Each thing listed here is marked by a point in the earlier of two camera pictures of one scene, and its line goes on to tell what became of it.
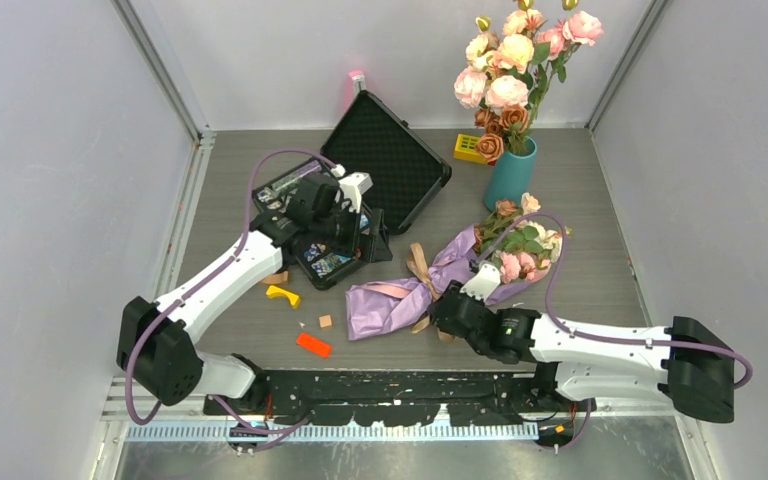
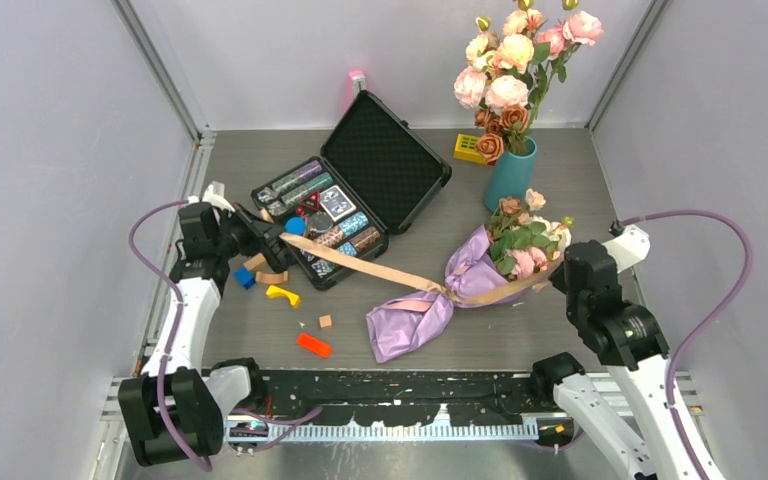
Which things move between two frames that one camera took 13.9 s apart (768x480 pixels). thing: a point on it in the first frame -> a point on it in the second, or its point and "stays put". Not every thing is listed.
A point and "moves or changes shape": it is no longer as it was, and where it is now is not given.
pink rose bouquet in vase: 504,76 stays put
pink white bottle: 356,83 stays put
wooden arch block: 277,278 stays put
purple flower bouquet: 511,238 moves or changes shape
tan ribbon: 417,260 -> 414,284
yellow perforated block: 466,148 stays put
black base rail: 487,397 stays put
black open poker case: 404,172 stays put
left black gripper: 380,248 -> 260,233
